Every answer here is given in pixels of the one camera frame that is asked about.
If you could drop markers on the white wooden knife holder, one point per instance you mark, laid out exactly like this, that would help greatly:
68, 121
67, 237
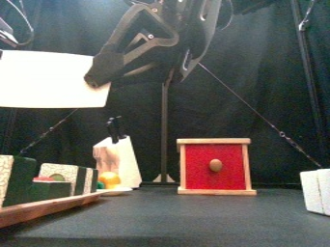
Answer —
127, 164

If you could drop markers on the red wooden knob box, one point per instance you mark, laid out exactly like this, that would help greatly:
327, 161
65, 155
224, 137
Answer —
214, 167

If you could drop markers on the crackle block with arch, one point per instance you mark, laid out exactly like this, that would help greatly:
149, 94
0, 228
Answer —
68, 173

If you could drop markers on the orange toy fruit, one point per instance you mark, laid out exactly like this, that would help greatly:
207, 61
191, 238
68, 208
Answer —
109, 179

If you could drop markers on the narrow green crackle block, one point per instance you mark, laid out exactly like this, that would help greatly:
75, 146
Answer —
91, 180

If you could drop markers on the small green toy piece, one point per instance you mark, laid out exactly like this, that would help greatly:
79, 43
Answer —
100, 185

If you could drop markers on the small red toy piece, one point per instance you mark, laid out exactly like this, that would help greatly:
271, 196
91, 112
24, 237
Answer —
43, 178

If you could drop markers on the small white plate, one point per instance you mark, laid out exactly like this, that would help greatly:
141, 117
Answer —
115, 191

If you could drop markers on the low green block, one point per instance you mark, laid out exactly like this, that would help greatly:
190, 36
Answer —
51, 190

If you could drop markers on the tall green crackle block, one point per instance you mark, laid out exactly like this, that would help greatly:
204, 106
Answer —
17, 180

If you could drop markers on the light wooden tray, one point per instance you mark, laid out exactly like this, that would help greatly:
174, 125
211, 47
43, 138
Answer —
47, 207

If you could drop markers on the white foam block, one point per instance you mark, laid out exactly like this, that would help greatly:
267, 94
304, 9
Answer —
316, 191

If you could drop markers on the vertical metal frame pole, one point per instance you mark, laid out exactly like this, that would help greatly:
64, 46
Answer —
164, 128

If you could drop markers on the dark side frame pole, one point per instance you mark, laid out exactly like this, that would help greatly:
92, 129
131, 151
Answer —
308, 80

